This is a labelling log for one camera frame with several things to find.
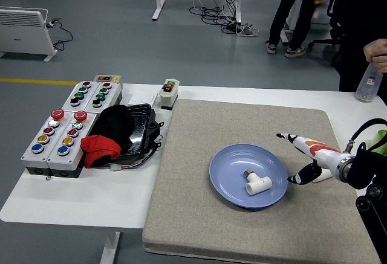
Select person's hand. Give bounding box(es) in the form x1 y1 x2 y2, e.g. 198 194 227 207
363 38 387 74

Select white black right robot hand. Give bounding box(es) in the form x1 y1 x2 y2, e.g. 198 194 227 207
276 132 345 186

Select white plastic pipe tee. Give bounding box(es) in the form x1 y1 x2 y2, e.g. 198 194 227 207
311 169 335 183

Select clear spray bottle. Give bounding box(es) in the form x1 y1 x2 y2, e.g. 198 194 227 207
354 61 384 104

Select white pipe tee metal end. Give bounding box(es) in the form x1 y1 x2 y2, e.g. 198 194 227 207
243 169 273 196

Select blue round plate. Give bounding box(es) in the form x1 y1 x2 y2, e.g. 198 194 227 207
209 143 290 211

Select black office chair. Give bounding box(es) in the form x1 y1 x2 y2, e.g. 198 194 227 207
307 0 342 50

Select green translucent cup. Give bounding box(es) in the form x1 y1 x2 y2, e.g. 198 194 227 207
367 129 387 156

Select grey-brown mat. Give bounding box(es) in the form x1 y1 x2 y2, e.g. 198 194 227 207
142 98 382 264

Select standing person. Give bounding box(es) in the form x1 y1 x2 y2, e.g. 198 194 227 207
265 0 326 59

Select white power strip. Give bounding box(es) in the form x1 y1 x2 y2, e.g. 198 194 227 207
222 22 260 37

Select black plastic tray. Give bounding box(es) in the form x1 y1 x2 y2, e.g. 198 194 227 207
90 103 166 162

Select white paper sheet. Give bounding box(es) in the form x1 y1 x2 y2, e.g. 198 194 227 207
122 92 158 108

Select black cloth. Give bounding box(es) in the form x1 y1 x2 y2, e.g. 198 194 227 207
90 105 136 147

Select four-button control box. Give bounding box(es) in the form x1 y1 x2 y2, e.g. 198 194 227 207
84 82 125 112
62 80 100 111

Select red cloth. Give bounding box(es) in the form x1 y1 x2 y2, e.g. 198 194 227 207
80 135 122 169

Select white table leg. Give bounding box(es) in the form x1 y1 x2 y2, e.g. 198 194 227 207
99 231 121 264

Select five-button control box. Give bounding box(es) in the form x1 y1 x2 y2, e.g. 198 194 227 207
47 110 98 179
21 109 67 176

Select white panel heater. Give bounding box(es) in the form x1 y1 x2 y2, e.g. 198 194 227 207
0 6 58 63

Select white green-red switch box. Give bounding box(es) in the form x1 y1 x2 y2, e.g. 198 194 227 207
158 79 181 111

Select black floor cables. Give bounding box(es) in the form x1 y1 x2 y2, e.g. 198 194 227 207
189 0 242 34

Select wire harness with connector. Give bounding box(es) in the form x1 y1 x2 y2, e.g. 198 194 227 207
102 150 160 173

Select grey flat switch panel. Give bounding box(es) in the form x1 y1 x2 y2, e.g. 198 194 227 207
94 74 123 83

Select black heater cord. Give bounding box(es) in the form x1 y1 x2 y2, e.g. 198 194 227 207
45 19 74 51

